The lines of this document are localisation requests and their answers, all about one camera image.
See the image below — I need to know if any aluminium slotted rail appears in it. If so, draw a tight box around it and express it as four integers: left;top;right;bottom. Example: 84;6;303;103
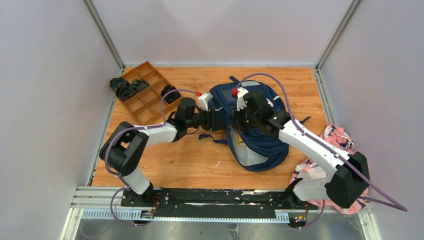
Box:
71;187;290;224

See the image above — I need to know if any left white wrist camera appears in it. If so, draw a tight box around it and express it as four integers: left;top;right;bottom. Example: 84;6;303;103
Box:
197;92;213;111

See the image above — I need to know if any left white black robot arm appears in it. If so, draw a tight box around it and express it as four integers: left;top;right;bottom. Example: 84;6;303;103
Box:
99;97;227;207

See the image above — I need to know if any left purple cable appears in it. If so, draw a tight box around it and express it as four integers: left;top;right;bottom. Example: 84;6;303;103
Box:
104;88;202;228

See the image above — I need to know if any black rolled band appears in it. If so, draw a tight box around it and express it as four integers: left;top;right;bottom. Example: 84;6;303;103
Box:
115;81;136;102

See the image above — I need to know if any dark green rolled band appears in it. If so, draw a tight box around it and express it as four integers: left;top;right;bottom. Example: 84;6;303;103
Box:
109;76;126;91

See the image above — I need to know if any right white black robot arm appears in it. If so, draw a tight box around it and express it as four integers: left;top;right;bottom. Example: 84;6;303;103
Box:
231;87;369;209

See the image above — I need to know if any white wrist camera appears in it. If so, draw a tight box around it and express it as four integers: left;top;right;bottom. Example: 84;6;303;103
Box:
197;92;213;111
236;87;249;111

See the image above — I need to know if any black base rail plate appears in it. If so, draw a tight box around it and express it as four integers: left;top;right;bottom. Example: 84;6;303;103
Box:
120;188;316;220

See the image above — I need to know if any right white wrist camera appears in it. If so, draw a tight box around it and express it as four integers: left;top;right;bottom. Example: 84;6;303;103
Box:
236;87;249;111

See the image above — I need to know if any black rolled belt in tray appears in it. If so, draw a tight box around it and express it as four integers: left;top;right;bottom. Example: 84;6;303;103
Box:
160;84;181;104

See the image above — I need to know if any navy blue backpack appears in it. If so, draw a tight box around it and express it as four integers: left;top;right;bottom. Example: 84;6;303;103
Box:
208;76;289;172

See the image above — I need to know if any wooden compartment tray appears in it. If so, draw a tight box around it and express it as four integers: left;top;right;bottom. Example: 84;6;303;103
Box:
119;61;182;125

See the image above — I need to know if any green rolled band in tray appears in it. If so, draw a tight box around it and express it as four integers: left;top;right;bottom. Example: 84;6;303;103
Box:
131;79;150;93

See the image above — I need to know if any pink patterned cloth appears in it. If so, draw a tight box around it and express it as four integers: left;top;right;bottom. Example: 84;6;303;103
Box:
289;123;366;215

